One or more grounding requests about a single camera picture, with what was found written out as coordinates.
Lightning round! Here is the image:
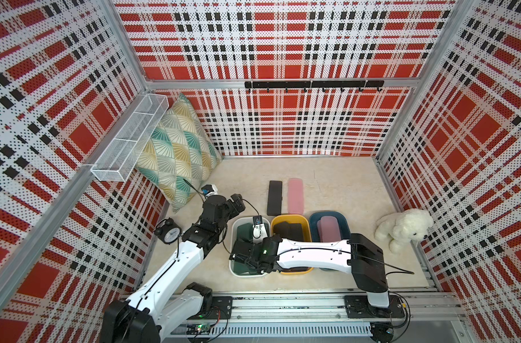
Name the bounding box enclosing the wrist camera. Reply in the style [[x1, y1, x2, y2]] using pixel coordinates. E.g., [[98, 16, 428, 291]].
[[201, 184, 218, 198], [252, 215, 266, 243]]

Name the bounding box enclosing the black pencil case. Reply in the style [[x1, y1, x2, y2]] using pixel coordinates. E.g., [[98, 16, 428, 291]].
[[274, 222, 291, 240], [267, 180, 283, 217], [289, 223, 305, 242]]

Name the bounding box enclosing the green pencil case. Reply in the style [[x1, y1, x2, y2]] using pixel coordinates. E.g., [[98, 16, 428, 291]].
[[236, 222, 253, 242], [230, 261, 259, 276]]

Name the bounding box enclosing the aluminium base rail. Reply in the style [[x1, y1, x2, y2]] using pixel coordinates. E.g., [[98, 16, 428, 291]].
[[114, 291, 463, 324]]

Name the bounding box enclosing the pink pencil case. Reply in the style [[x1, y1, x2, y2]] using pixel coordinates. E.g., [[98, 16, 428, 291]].
[[287, 178, 305, 215], [318, 216, 341, 242]]

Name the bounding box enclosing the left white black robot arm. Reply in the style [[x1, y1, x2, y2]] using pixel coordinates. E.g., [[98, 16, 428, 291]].
[[100, 194, 245, 342]]

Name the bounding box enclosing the teal storage tray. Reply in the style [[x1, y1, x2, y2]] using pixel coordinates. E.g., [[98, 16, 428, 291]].
[[309, 211, 350, 242]]

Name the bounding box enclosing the patterned throw pillow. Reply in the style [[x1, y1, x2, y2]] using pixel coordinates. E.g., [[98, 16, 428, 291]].
[[135, 94, 223, 213]]

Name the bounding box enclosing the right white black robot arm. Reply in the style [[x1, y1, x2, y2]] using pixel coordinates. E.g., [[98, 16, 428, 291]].
[[230, 234, 391, 310]]

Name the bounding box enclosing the white wire mesh shelf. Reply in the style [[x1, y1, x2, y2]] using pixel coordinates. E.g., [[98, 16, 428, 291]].
[[91, 93, 169, 182]]

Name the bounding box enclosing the white plush seal toy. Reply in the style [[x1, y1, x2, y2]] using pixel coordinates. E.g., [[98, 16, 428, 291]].
[[374, 209, 434, 254]]

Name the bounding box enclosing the yellow storage tray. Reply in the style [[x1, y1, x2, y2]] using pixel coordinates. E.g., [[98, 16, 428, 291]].
[[270, 214, 313, 276]]

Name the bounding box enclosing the black hook rail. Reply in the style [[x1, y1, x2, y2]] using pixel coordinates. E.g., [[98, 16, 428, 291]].
[[244, 80, 385, 90]]

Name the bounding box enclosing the white storage tray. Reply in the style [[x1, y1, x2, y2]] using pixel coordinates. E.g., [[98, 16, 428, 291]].
[[229, 217, 271, 279]]

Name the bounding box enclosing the black alarm clock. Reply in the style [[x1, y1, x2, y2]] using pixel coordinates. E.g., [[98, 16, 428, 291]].
[[154, 218, 182, 244]]

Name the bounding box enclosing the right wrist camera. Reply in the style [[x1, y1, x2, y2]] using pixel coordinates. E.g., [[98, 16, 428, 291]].
[[252, 215, 266, 243]]

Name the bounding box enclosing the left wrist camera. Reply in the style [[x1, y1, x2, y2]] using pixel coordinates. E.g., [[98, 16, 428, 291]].
[[201, 184, 218, 198]]

